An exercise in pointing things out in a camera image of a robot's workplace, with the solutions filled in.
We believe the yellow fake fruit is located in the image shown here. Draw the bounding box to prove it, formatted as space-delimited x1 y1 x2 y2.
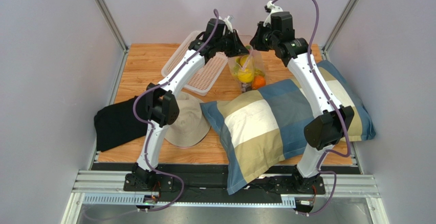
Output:
239 55 250 67

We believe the black folded cloth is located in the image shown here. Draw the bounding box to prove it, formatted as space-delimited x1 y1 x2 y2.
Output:
94 96 147 151

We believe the white plastic basket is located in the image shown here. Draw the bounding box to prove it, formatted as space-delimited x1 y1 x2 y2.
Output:
161 30 228 96

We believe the blue beige checkered pillow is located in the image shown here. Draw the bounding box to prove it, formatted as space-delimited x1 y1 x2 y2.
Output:
200 60 377 195

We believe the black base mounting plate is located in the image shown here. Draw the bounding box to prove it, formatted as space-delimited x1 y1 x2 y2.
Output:
91 162 361 204

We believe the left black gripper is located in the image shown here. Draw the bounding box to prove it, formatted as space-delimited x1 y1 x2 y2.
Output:
215 30 251 58

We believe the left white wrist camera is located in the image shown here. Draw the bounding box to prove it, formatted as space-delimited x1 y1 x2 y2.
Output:
222 15 234 33

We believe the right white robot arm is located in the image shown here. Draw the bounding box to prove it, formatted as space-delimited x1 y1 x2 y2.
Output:
250 7 354 193

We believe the beige bucket hat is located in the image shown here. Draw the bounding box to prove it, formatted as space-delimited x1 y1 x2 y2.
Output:
165 92 211 148

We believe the orange fake fruit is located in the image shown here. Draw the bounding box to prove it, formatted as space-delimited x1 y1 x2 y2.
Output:
251 75 266 89

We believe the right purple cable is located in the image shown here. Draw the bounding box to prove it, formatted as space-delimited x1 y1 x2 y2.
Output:
271 0 352 216

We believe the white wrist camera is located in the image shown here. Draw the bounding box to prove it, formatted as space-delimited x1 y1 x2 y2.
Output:
263 1 283 27
222 15 234 33

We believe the aluminium frame rail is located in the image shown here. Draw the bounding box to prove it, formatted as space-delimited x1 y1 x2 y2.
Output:
61 170 389 223

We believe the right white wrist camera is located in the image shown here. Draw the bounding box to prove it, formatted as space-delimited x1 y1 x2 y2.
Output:
263 1 283 27

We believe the yellow fake lemon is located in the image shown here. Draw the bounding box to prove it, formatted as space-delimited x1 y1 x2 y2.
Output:
236 68 255 83

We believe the clear zip top bag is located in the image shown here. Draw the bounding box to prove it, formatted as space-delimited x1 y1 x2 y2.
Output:
228 45 267 93

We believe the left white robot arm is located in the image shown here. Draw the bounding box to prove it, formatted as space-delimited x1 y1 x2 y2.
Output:
126 16 249 190

